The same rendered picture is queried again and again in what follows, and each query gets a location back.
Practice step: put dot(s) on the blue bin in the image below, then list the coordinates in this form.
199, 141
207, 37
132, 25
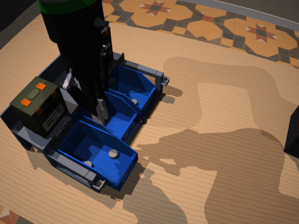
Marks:
122, 117
87, 143
131, 84

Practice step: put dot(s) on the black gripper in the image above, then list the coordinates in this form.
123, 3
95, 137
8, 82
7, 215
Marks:
90, 75

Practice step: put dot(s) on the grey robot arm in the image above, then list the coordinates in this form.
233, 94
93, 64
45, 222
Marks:
68, 22

